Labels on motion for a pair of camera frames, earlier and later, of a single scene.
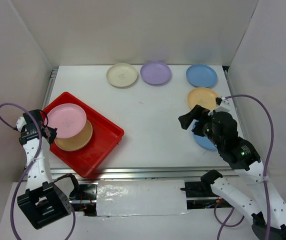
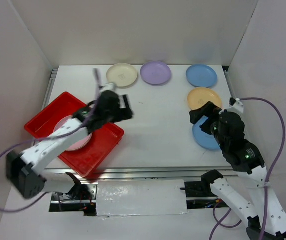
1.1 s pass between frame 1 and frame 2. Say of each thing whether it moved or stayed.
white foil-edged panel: stayed
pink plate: moved
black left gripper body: moved
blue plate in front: stayed
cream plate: stayed
